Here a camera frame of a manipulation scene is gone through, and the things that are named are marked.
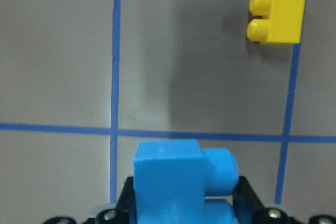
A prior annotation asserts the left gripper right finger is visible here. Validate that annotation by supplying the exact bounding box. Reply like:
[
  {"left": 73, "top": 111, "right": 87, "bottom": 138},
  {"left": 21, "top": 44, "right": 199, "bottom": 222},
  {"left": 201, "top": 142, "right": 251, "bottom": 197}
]
[{"left": 233, "top": 176, "right": 264, "bottom": 219}]

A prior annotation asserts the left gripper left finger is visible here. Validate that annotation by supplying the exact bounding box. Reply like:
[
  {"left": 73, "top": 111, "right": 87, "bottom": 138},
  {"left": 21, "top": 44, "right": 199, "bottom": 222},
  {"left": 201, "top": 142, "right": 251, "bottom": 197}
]
[{"left": 115, "top": 176, "right": 136, "bottom": 216}]

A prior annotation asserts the yellow toy block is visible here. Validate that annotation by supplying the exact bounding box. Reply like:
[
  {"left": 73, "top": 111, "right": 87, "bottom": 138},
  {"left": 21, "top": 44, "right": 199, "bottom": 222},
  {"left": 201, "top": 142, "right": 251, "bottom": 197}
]
[{"left": 246, "top": 0, "right": 306, "bottom": 45}]

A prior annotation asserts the blue toy block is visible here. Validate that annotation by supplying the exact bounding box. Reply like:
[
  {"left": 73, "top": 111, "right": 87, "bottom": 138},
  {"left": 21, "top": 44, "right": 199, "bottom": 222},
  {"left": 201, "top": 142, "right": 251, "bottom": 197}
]
[{"left": 130, "top": 140, "right": 239, "bottom": 223}]

